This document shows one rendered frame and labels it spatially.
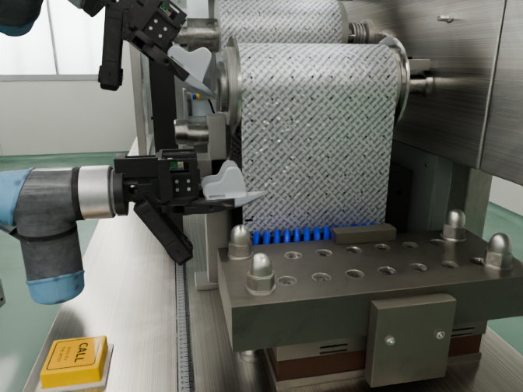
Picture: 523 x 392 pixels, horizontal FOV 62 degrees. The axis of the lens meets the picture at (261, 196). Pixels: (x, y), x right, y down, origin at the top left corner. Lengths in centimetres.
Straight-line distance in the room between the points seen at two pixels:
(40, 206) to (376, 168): 49
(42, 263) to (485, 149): 62
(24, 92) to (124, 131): 129
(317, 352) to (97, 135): 591
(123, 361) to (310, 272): 28
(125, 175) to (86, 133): 575
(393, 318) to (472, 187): 50
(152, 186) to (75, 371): 25
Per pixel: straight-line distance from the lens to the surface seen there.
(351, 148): 68
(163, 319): 72
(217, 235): 75
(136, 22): 66
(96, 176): 62
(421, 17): 83
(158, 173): 62
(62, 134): 643
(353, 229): 66
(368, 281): 56
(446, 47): 76
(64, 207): 63
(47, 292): 68
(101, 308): 78
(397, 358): 58
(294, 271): 57
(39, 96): 642
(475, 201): 100
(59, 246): 65
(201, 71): 67
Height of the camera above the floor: 129
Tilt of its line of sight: 18 degrees down
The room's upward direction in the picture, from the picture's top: straight up
